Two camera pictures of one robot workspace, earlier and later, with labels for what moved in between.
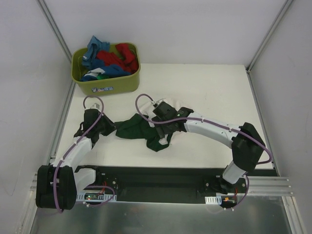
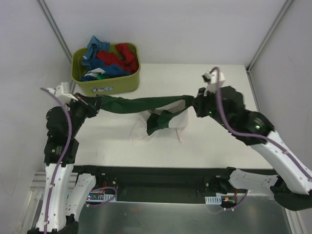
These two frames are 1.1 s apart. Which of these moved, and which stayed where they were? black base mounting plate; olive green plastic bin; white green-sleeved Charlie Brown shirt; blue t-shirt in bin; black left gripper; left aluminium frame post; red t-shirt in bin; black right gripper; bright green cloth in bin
Moved: black right gripper; black left gripper; white green-sleeved Charlie Brown shirt
Stayed: left aluminium frame post; black base mounting plate; bright green cloth in bin; olive green plastic bin; blue t-shirt in bin; red t-shirt in bin
